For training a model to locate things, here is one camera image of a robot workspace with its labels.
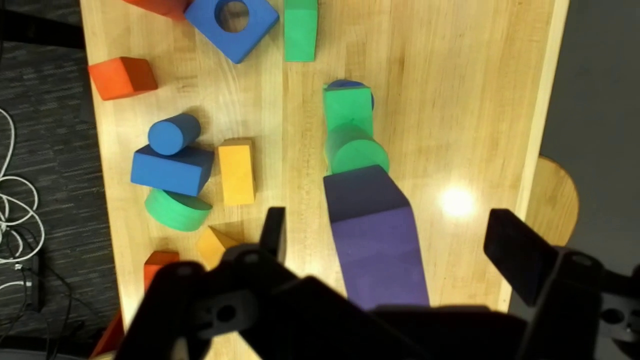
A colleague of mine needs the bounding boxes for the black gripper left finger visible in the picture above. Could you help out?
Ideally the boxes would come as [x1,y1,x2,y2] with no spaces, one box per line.
[258,207,288,264]

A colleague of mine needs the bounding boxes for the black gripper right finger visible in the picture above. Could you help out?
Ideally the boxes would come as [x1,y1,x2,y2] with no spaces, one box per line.
[481,207,561,311]

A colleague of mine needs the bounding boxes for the purple foam cube with hole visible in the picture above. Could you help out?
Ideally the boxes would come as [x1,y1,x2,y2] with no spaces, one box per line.
[321,164,431,312]

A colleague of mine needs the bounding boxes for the yellow foam triangle block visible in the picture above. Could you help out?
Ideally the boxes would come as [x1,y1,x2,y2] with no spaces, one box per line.
[194,225,246,272]

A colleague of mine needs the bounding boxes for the orange rectangular foam block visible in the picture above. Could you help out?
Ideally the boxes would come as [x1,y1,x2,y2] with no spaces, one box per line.
[216,136,258,209]

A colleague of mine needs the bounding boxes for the green half cylinder block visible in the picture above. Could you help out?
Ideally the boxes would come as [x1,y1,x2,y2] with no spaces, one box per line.
[144,187,213,234]

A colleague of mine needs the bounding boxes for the blue rectangular foam block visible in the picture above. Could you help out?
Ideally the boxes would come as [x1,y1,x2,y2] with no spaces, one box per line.
[127,142,216,200]

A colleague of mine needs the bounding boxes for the long green foam block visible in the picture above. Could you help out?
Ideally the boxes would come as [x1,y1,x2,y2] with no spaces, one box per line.
[281,0,320,64]

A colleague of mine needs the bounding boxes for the blue square block with hole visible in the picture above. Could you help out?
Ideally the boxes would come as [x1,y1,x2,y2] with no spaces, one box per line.
[183,0,281,66]

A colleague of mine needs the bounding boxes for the short red foam block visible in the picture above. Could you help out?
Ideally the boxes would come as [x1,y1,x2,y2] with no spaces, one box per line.
[86,56,160,103]

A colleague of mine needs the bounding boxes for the tall red foam block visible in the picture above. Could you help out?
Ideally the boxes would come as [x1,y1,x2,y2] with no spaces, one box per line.
[123,0,195,23]

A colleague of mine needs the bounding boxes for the wooden stool with red legs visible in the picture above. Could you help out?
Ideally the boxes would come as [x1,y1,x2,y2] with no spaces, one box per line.
[524,157,581,249]

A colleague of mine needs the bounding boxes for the green foam cylinder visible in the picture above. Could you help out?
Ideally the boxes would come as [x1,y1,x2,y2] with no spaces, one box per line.
[323,120,391,176]

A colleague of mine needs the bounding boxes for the white cable bundle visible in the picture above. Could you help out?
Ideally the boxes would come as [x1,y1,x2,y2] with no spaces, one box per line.
[0,106,47,297]

